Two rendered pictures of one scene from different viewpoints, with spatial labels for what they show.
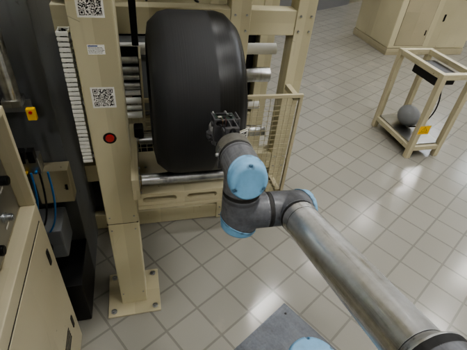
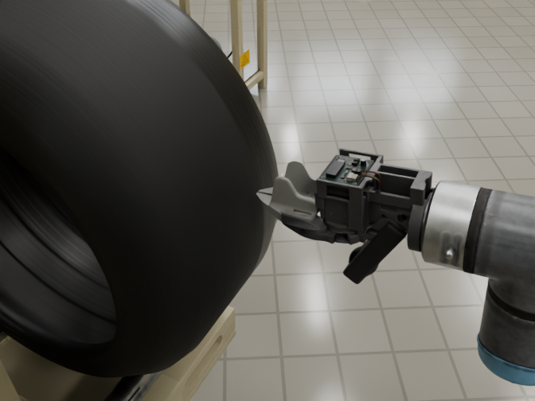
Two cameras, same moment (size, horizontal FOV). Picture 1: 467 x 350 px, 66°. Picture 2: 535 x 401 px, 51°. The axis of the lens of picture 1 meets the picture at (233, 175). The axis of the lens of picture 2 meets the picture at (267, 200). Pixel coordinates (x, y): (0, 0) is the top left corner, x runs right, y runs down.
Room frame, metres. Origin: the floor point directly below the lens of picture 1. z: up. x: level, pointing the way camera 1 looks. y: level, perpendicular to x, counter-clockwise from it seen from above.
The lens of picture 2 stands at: (0.57, 0.46, 1.67)
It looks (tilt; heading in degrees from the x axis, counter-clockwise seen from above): 39 degrees down; 315
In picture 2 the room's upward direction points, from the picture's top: straight up
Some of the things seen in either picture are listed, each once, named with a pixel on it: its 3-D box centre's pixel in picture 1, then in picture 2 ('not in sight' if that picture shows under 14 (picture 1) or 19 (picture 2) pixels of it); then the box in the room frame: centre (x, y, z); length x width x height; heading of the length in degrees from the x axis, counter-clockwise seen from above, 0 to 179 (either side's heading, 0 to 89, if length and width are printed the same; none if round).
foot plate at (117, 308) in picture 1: (134, 291); not in sight; (1.13, 0.47, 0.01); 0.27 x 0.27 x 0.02; 17
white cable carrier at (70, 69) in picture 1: (78, 101); not in sight; (1.07, 0.55, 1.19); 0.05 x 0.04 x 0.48; 17
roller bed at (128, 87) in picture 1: (120, 84); not in sight; (1.52, 0.56, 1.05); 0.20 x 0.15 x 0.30; 107
